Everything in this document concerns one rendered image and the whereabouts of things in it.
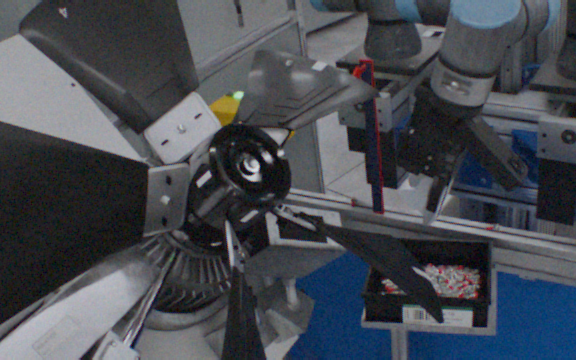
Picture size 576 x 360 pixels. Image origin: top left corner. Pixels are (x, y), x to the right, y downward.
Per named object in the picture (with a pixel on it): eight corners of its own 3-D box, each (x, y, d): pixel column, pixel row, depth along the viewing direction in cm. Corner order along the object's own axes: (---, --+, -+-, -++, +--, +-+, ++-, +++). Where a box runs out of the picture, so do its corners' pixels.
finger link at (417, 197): (396, 211, 92) (411, 160, 87) (433, 227, 90) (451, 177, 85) (388, 222, 90) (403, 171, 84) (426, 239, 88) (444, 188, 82)
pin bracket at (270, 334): (203, 337, 95) (232, 322, 89) (226, 319, 99) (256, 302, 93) (226, 369, 95) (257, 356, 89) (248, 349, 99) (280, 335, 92)
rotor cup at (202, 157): (144, 231, 80) (190, 187, 71) (168, 143, 88) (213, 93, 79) (241, 271, 86) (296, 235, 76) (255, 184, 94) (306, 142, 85)
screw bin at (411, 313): (363, 324, 109) (360, 294, 106) (378, 265, 123) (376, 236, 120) (489, 332, 103) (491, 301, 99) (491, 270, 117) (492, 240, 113)
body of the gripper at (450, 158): (410, 143, 90) (430, 69, 83) (465, 167, 87) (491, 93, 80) (389, 168, 84) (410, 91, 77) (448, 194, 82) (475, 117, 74)
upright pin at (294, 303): (284, 309, 98) (278, 277, 95) (291, 300, 99) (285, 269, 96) (296, 312, 97) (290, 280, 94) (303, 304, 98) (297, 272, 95)
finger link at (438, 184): (431, 196, 88) (448, 146, 83) (443, 201, 87) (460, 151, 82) (419, 214, 85) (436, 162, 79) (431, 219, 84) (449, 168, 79)
